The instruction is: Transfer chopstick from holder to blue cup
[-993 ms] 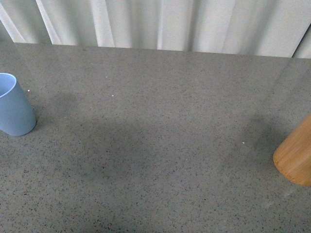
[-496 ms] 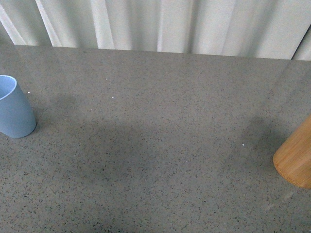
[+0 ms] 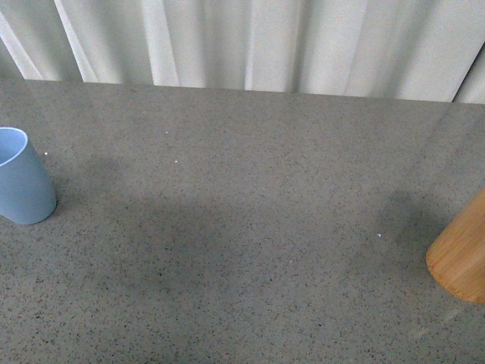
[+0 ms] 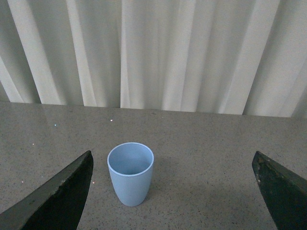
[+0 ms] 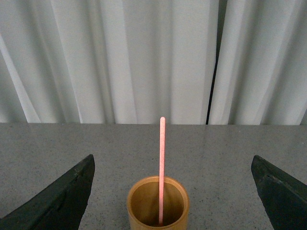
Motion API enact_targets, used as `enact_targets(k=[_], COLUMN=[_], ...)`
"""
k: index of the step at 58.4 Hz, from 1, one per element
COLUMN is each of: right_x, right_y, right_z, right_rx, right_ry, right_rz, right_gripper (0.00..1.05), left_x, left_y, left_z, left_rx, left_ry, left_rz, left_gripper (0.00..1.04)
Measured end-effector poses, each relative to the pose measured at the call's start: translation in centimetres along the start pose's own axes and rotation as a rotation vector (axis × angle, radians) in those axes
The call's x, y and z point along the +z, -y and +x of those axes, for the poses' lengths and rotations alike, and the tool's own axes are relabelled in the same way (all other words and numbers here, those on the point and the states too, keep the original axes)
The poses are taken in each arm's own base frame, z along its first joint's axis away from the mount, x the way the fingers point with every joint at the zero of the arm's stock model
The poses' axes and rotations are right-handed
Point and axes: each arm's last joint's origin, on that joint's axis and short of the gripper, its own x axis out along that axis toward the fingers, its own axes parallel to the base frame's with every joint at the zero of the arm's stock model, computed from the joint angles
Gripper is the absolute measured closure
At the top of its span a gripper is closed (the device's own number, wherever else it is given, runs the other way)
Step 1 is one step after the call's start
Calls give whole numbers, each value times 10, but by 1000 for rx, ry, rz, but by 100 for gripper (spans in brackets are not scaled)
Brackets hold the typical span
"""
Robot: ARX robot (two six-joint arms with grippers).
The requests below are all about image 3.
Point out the light blue cup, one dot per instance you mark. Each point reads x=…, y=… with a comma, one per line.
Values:
x=27, y=191

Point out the white curtain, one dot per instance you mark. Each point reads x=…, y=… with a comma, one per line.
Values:
x=424, y=50

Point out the bamboo chopstick holder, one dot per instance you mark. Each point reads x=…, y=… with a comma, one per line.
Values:
x=456, y=258

